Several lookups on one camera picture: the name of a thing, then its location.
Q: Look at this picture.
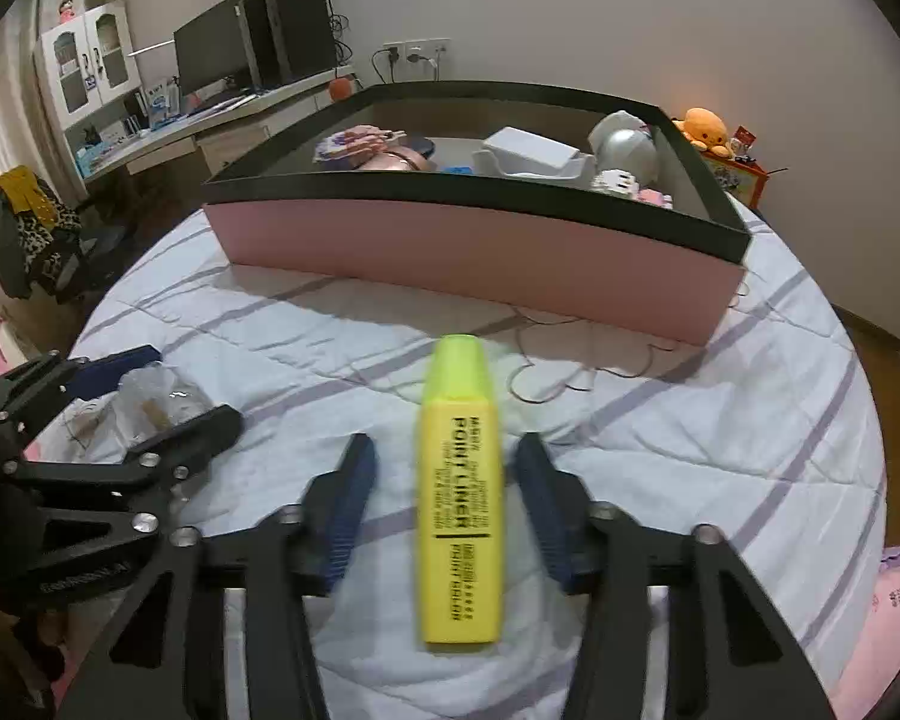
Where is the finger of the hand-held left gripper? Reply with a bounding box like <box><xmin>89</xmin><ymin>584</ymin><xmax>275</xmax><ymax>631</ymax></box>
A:
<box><xmin>0</xmin><ymin>345</ymin><xmax>162</xmax><ymax>428</ymax></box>
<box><xmin>7</xmin><ymin>405</ymin><xmax>242</xmax><ymax>500</ymax></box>

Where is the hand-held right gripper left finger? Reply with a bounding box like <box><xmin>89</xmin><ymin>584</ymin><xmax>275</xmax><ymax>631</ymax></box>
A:
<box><xmin>60</xmin><ymin>433</ymin><xmax>380</xmax><ymax>720</ymax></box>

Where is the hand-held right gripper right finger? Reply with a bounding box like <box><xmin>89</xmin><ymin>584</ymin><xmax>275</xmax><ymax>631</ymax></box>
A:
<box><xmin>511</xmin><ymin>433</ymin><xmax>833</xmax><ymax>720</ymax></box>

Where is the clear plastic bag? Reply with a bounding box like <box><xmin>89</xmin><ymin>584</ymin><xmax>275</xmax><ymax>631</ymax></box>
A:
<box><xmin>112</xmin><ymin>364</ymin><xmax>211</xmax><ymax>458</ymax></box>

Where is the yellow highlighter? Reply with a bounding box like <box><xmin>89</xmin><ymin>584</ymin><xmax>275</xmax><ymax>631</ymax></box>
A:
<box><xmin>418</xmin><ymin>334</ymin><xmax>505</xmax><ymax>646</ymax></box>

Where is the pink storage box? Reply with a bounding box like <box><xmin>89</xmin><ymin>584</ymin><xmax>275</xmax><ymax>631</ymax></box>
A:
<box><xmin>201</xmin><ymin>81</ymin><xmax>752</xmax><ymax>346</ymax></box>

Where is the pink patterned small packet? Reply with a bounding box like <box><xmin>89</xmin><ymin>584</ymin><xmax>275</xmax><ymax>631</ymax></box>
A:
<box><xmin>311</xmin><ymin>127</ymin><xmax>406</xmax><ymax>163</ymax></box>

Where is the rose gold tube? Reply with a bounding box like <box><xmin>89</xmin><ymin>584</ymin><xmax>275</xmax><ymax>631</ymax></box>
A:
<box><xmin>360</xmin><ymin>148</ymin><xmax>428</xmax><ymax>174</ymax></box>

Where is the pink and white toy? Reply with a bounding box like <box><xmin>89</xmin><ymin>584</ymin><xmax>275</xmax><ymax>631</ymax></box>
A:
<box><xmin>592</xmin><ymin>169</ymin><xmax>676</xmax><ymax>208</ymax></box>

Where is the white plastic holder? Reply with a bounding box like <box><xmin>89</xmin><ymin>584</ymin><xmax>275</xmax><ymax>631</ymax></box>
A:
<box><xmin>472</xmin><ymin>150</ymin><xmax>598</xmax><ymax>182</ymax></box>

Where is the white charger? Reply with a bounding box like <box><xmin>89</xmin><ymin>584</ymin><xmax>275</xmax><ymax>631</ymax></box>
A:
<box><xmin>484</xmin><ymin>127</ymin><xmax>578</xmax><ymax>170</ymax></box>

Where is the white and silver round device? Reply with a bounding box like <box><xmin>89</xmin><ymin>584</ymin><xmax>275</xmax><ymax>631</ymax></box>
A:
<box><xmin>589</xmin><ymin>111</ymin><xmax>661</xmax><ymax>188</ymax></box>

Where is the person's left forearm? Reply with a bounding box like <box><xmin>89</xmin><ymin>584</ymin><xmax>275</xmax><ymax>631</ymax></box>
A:
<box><xmin>0</xmin><ymin>592</ymin><xmax>65</xmax><ymax>720</ymax></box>

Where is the black office chair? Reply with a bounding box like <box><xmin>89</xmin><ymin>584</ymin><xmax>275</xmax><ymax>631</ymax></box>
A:
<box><xmin>45</xmin><ymin>202</ymin><xmax>140</xmax><ymax>301</ymax></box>

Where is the leopard print garment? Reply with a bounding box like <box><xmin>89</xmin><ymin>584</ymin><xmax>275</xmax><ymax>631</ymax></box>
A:
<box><xmin>0</xmin><ymin>187</ymin><xmax>83</xmax><ymax>297</ymax></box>

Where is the yellow garment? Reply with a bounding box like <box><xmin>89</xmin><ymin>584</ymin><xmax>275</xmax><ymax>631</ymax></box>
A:
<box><xmin>0</xmin><ymin>165</ymin><xmax>55</xmax><ymax>218</ymax></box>

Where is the light blue box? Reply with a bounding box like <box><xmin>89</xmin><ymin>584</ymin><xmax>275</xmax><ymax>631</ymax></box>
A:
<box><xmin>75</xmin><ymin>142</ymin><xmax>121</xmax><ymax>173</ymax></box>

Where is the white desk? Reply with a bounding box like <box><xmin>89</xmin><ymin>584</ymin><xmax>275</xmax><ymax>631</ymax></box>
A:
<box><xmin>75</xmin><ymin>64</ymin><xmax>361</xmax><ymax>181</ymax></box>

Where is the beige curtain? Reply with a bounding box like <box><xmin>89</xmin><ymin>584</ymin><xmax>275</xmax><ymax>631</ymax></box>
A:
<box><xmin>0</xmin><ymin>37</ymin><xmax>53</xmax><ymax>301</ymax></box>

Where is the blue and white box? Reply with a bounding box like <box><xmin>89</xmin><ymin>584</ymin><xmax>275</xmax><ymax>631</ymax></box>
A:
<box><xmin>146</xmin><ymin>79</ymin><xmax>181</xmax><ymax>125</ymax></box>

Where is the white glass door cabinet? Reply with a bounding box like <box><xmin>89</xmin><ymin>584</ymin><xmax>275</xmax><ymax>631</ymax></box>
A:
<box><xmin>36</xmin><ymin>4</ymin><xmax>142</xmax><ymax>128</ymax></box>

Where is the black computer monitor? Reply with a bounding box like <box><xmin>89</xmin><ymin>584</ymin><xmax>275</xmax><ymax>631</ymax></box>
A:
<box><xmin>174</xmin><ymin>0</ymin><xmax>260</xmax><ymax>95</ymax></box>

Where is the pink bed cover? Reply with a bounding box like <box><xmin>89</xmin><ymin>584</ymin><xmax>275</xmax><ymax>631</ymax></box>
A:
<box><xmin>832</xmin><ymin>540</ymin><xmax>900</xmax><ymax>720</ymax></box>

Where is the black computer tower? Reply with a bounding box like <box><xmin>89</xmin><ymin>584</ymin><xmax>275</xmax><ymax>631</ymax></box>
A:
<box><xmin>236</xmin><ymin>0</ymin><xmax>336</xmax><ymax>87</ymax></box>

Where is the red printed toy box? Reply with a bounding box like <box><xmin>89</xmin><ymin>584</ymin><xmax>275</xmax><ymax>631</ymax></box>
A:
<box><xmin>701</xmin><ymin>135</ymin><xmax>788</xmax><ymax>209</ymax></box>

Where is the orange octopus plush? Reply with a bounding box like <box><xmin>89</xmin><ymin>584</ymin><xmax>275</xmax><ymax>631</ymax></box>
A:
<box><xmin>679</xmin><ymin>107</ymin><xmax>736</xmax><ymax>158</ymax></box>

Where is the thin brown cord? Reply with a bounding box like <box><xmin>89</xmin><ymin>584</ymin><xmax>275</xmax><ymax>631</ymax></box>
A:
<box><xmin>510</xmin><ymin>307</ymin><xmax>683</xmax><ymax>400</ymax></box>

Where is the white wall outlet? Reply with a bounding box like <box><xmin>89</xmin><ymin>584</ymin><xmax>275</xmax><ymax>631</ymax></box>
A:
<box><xmin>382</xmin><ymin>37</ymin><xmax>451</xmax><ymax>65</ymax></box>

